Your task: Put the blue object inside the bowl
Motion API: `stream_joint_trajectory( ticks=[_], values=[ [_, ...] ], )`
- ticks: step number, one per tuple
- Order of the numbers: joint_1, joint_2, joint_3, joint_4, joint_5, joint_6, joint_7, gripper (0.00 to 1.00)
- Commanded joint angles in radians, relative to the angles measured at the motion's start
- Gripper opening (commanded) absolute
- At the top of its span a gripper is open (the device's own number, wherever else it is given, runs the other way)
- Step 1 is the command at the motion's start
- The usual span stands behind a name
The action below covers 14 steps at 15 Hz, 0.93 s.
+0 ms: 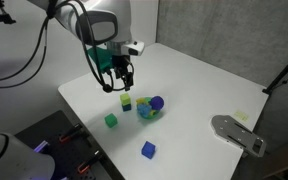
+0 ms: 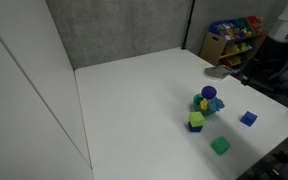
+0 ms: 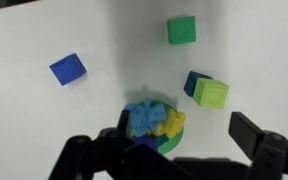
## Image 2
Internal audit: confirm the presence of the black pole stand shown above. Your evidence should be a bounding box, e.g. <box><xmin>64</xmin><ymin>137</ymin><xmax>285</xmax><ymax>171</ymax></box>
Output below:
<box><xmin>181</xmin><ymin>0</ymin><xmax>196</xmax><ymax>51</ymax></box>

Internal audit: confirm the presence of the dark blue cube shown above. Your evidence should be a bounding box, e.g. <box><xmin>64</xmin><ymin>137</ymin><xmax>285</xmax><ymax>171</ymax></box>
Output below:
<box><xmin>187</xmin><ymin>121</ymin><xmax>204</xmax><ymax>133</ymax></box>

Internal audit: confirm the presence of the purple spiky ball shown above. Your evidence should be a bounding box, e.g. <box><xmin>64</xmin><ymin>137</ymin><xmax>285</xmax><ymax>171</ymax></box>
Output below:
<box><xmin>201</xmin><ymin>85</ymin><xmax>218</xmax><ymax>100</ymax></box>

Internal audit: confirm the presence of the lime green cube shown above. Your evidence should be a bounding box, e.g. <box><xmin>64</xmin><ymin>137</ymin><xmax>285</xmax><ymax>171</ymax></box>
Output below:
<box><xmin>188</xmin><ymin>111</ymin><xmax>205</xmax><ymax>127</ymax></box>

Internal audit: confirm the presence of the green bowl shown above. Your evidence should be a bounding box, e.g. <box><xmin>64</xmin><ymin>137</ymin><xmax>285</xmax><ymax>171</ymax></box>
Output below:
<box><xmin>192</xmin><ymin>93</ymin><xmax>220</xmax><ymax>117</ymax></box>

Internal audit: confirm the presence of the grey metal mounting plate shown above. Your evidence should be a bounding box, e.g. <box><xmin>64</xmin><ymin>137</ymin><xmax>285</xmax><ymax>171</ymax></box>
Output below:
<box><xmin>204</xmin><ymin>65</ymin><xmax>233</xmax><ymax>80</ymax></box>

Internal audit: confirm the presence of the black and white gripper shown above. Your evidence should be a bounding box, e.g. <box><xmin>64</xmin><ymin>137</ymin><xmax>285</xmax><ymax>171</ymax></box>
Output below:
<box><xmin>255</xmin><ymin>36</ymin><xmax>288</xmax><ymax>76</ymax></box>

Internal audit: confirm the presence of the toy shelf with coloured bins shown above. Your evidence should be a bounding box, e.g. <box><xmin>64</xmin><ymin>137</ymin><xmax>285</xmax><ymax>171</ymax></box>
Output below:
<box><xmin>199</xmin><ymin>15</ymin><xmax>268</xmax><ymax>69</ymax></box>

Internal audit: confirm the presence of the yellow toy piece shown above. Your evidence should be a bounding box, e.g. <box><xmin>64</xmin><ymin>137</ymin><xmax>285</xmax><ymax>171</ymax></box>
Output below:
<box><xmin>198</xmin><ymin>98</ymin><xmax>210</xmax><ymax>111</ymax></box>

